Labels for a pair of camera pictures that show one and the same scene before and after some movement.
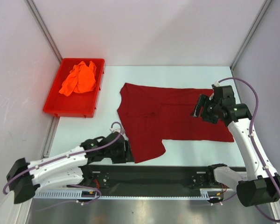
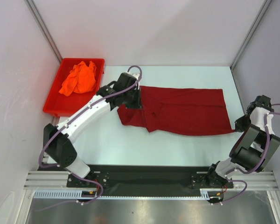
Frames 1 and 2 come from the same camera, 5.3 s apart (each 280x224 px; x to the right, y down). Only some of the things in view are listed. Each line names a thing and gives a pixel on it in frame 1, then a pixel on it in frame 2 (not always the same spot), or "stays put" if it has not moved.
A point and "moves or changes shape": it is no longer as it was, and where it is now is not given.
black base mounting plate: x=111 y=180 stays put
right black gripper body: x=202 y=106 -> x=240 y=122
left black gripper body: x=120 y=155 -> x=131 y=99
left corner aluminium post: x=44 y=30 stays put
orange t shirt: x=81 y=79 stays put
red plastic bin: x=78 y=104 stays put
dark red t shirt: x=149 y=115 moves or changes shape
